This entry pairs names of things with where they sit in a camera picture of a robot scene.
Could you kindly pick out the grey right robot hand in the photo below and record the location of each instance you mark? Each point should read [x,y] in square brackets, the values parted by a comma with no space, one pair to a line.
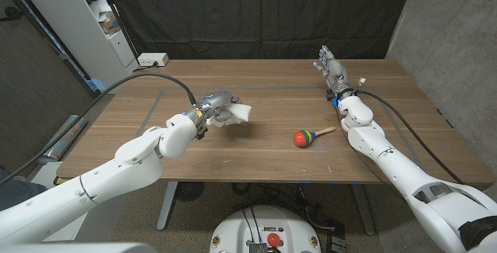
[334,70]

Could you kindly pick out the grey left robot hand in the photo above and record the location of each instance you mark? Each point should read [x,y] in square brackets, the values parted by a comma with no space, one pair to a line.
[215,101]

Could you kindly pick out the white napkin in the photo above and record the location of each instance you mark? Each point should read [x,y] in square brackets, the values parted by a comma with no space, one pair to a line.
[238,112]

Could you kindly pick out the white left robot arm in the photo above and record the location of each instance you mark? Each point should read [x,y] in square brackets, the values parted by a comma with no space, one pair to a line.
[97,183]

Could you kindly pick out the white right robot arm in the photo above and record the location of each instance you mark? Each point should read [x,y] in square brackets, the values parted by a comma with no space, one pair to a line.
[400,167]

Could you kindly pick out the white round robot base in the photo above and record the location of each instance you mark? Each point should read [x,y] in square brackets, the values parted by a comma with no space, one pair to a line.
[233,229]

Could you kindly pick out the colourful striped wooden maraca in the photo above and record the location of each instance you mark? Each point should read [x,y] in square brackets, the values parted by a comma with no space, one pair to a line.
[303,138]

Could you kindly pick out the white power strip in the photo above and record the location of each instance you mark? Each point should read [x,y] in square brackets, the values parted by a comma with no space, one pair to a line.
[152,59]

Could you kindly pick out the black round floor fan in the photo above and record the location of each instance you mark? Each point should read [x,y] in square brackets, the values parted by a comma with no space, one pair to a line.
[189,191]

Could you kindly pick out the black fabric backdrop curtain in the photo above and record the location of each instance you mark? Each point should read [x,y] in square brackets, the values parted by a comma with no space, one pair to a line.
[252,12]

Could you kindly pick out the grey metal table leg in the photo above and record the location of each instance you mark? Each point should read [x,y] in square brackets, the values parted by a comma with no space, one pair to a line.
[365,214]
[167,206]

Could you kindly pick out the brown cardboard box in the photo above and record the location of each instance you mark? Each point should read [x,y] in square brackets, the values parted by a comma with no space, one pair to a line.
[110,24]

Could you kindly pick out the white crumpled papers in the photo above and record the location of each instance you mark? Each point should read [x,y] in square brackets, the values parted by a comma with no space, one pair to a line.
[99,8]

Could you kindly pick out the red emergency stop button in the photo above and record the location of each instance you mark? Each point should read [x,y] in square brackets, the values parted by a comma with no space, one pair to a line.
[273,240]

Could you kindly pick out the white shelf cabinet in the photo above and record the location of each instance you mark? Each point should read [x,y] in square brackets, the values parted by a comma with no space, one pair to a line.
[77,39]

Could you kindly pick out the black power brick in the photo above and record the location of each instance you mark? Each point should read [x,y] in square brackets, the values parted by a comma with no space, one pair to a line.
[336,241]

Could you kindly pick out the white robot torso edge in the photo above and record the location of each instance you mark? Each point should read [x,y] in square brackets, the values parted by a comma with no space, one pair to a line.
[77,248]

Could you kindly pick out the person leg in jeans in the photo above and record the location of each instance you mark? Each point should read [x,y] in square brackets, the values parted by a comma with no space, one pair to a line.
[15,191]

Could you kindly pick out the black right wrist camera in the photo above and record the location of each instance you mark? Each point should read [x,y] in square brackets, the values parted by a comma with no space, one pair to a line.
[332,98]

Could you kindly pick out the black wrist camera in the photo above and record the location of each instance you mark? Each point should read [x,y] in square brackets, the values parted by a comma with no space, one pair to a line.
[332,98]
[202,130]

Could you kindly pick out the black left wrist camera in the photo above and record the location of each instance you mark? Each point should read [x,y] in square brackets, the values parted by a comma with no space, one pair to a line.
[202,130]

